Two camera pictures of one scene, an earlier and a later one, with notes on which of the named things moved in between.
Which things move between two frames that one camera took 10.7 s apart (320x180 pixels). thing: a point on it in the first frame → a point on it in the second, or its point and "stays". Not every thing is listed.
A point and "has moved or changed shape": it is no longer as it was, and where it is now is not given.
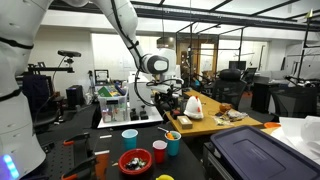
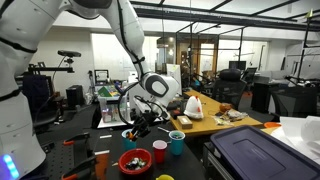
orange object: [170, 136] → [130, 135]
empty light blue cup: [129, 137] stays
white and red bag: [193, 108] stays
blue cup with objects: [173, 138] has moved or changed shape
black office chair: [229, 88] stays
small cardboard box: [185, 122] stays
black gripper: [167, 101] → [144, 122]
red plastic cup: [159, 150] stays
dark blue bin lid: [254, 154] stays
